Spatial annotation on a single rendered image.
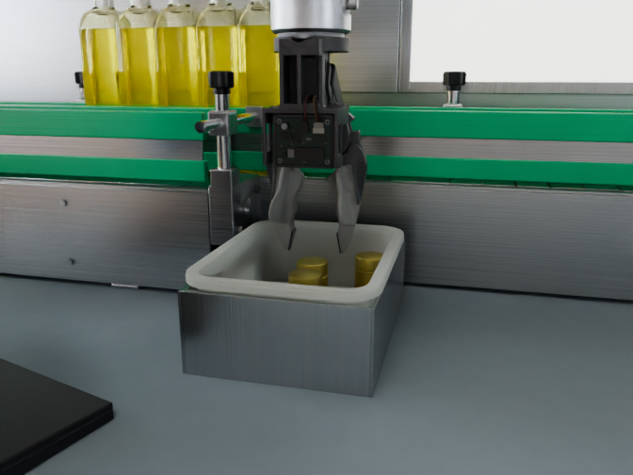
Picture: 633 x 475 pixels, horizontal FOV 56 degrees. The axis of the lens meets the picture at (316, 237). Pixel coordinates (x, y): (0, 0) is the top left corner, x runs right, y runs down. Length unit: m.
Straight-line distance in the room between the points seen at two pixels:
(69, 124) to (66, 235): 0.13
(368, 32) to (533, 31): 0.22
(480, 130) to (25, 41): 0.79
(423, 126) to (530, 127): 0.12
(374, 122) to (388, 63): 0.18
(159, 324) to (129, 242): 0.13
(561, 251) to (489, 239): 0.08
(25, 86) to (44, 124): 0.39
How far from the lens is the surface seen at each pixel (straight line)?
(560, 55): 0.90
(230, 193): 0.68
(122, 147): 0.76
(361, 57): 0.91
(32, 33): 1.18
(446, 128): 0.73
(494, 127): 0.73
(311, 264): 0.63
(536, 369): 0.59
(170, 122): 0.72
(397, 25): 0.90
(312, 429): 0.47
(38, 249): 0.83
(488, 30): 0.90
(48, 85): 1.17
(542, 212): 0.73
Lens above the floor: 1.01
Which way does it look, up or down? 15 degrees down
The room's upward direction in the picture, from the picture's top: straight up
